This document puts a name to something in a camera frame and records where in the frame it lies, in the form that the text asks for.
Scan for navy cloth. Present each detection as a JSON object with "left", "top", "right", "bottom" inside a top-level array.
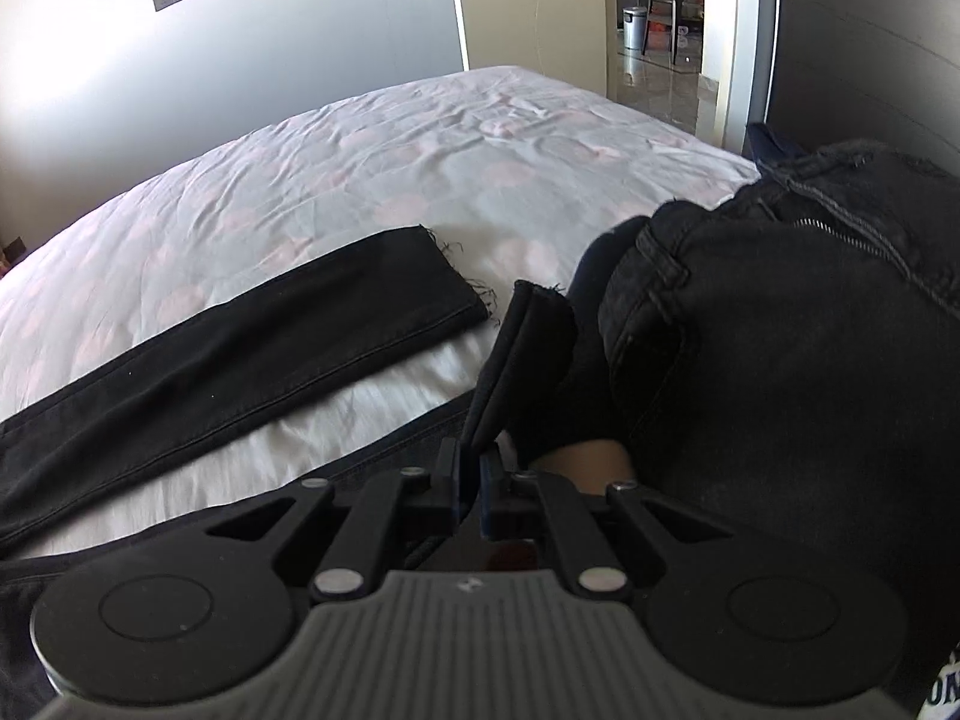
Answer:
[{"left": 746, "top": 122, "right": 815, "bottom": 181}]

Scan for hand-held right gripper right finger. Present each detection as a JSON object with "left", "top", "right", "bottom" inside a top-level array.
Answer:
[{"left": 478, "top": 441, "right": 736, "bottom": 604}]

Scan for white dotted bed sheet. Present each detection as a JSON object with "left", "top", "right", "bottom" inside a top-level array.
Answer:
[{"left": 0, "top": 66, "right": 762, "bottom": 563}]

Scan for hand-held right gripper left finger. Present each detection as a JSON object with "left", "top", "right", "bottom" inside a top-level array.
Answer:
[{"left": 201, "top": 435, "right": 482, "bottom": 606}]

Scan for dark grey jeans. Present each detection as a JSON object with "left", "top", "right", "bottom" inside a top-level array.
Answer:
[{"left": 604, "top": 139, "right": 960, "bottom": 661}]

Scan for black pants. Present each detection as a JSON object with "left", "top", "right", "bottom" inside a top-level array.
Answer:
[{"left": 0, "top": 225, "right": 582, "bottom": 691}]

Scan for white door frame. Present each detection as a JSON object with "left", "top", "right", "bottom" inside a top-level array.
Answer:
[{"left": 701, "top": 0, "right": 781, "bottom": 158}]

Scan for black wardrobe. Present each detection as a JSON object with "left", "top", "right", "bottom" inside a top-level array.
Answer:
[{"left": 765, "top": 0, "right": 960, "bottom": 188}]

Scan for cream door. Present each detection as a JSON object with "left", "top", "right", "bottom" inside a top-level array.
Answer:
[{"left": 450, "top": 0, "right": 612, "bottom": 102}]

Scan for white blue printed garment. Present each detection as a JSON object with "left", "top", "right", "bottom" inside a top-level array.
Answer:
[{"left": 919, "top": 645, "right": 960, "bottom": 717}]

